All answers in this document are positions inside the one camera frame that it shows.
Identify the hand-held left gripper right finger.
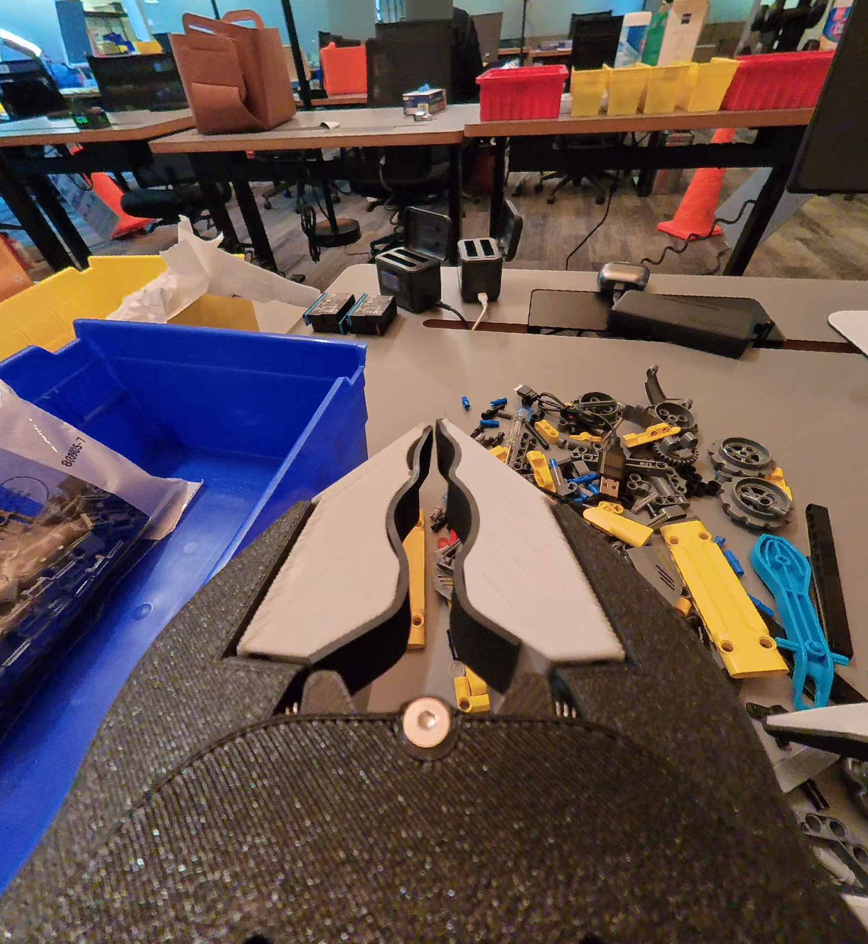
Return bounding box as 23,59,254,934
436,418,626,696

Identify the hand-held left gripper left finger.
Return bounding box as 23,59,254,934
236,422,435,695

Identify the pile of toy brick pieces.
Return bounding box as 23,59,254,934
403,363,868,897

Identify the yellow flat brick panel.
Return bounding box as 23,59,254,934
402,509,429,650
658,518,789,679

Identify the cyan brick separator tool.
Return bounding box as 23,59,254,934
749,533,854,710

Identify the long black brick beam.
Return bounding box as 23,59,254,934
806,503,854,661

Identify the blue plastic storage bin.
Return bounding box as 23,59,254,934
0,319,368,915

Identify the clear bag of brick pieces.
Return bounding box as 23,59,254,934
0,361,204,764

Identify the black power adapter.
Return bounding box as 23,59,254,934
608,290,776,360

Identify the black open-lid battery charger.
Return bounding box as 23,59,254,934
375,206,451,314

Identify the black two-slot battery charger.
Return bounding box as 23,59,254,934
457,199,523,303

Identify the black round stand base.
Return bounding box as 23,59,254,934
299,206,363,249

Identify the yellow plastic bin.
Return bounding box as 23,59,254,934
0,254,261,370

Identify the orange traffic cone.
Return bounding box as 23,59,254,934
72,147,153,238
657,127,736,242

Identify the black office chair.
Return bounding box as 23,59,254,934
120,166,236,244

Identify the background desk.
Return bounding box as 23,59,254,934
150,103,472,274
0,111,199,266
463,107,818,275

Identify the red plastic bin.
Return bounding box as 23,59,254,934
721,50,837,112
476,64,572,121

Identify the small yellow bin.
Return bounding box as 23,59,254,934
644,62,694,114
570,68,613,118
605,65,652,115
681,57,741,113

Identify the brown paper bag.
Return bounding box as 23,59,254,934
168,9,298,136

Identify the orange plastic bin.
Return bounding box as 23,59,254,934
319,42,368,97

